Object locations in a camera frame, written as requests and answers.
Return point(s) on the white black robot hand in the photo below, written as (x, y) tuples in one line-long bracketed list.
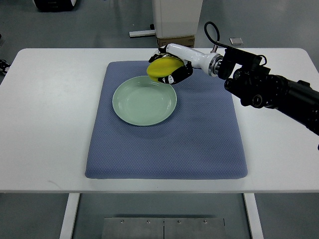
[(191, 58)]

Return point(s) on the yellow starfruit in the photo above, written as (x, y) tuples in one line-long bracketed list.
[(163, 67)]

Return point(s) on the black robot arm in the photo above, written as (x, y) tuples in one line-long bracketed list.
[(250, 80)]

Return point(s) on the small grey floor plate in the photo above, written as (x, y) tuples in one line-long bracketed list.
[(236, 41)]

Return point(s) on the light green plate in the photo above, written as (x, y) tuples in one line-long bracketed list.
[(141, 101)]

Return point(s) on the cardboard box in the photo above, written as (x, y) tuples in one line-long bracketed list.
[(187, 41)]

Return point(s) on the white cabinet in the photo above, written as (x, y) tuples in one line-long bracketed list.
[(175, 18)]

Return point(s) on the blue textured mat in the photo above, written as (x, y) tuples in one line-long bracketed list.
[(199, 140)]

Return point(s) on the black white device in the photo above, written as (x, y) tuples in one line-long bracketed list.
[(55, 5)]

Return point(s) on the right white table leg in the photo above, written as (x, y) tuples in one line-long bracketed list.
[(253, 216)]

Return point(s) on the white table leg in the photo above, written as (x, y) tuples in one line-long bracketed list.
[(253, 216), (69, 216)]

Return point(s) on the left white table leg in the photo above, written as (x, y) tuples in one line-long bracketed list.
[(69, 216)]

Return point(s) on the black white shoe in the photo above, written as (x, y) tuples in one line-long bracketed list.
[(4, 66)]

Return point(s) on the white bracket bar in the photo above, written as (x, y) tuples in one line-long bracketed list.
[(142, 33)]

